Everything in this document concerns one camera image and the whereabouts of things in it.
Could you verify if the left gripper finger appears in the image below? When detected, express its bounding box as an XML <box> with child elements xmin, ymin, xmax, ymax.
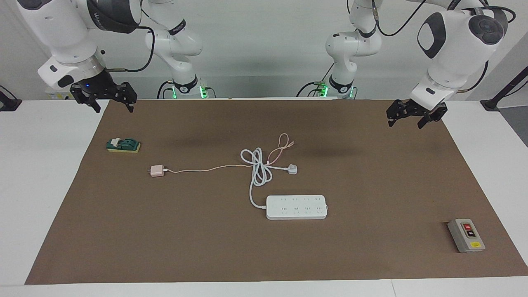
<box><xmin>387</xmin><ymin>100</ymin><xmax>407</xmax><ymax>127</ymax></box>
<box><xmin>417</xmin><ymin>105</ymin><xmax>448</xmax><ymax>129</ymax></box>

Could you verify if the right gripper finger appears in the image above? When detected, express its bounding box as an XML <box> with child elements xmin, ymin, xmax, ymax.
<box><xmin>71</xmin><ymin>89</ymin><xmax>101</xmax><ymax>114</ymax></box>
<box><xmin>118</xmin><ymin>82</ymin><xmax>138</xmax><ymax>113</ymax></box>

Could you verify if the thin pink charger cable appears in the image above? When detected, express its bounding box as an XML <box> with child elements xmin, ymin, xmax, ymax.
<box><xmin>164</xmin><ymin>133</ymin><xmax>295</xmax><ymax>174</ymax></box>

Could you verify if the white power strip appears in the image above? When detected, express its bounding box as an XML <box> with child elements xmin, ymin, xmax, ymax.
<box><xmin>266</xmin><ymin>195</ymin><xmax>328</xmax><ymax>220</ymax></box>

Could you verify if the black clamp stand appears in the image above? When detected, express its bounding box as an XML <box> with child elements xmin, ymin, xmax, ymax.
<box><xmin>480</xmin><ymin>66</ymin><xmax>528</xmax><ymax>112</ymax></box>
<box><xmin>0</xmin><ymin>85</ymin><xmax>22</xmax><ymax>112</ymax></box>

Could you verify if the grey push-button control box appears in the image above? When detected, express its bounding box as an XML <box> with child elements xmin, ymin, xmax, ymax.
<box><xmin>448</xmin><ymin>219</ymin><xmax>486</xmax><ymax>253</ymax></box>

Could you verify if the brown table mat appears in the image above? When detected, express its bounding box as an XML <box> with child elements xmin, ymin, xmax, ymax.
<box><xmin>25</xmin><ymin>98</ymin><xmax>528</xmax><ymax>285</ymax></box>

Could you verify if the black base cable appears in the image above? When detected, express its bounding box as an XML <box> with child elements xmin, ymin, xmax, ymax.
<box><xmin>296</xmin><ymin>62</ymin><xmax>335</xmax><ymax>98</ymax></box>
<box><xmin>157</xmin><ymin>80</ymin><xmax>176</xmax><ymax>99</ymax></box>

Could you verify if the white wall socket box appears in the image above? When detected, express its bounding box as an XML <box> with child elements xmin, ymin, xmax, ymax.
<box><xmin>45</xmin><ymin>86</ymin><xmax>75</xmax><ymax>101</ymax></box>

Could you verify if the green knife switch yellow base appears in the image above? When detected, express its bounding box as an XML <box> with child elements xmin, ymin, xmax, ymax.
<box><xmin>106</xmin><ymin>137</ymin><xmax>141</xmax><ymax>153</ymax></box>

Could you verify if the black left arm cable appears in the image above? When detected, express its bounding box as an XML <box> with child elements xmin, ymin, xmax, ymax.
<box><xmin>371</xmin><ymin>0</ymin><xmax>516</xmax><ymax>92</ymax></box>

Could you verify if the white power cord with plug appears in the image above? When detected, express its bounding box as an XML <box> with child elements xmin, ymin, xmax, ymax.
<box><xmin>240</xmin><ymin>148</ymin><xmax>298</xmax><ymax>209</ymax></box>

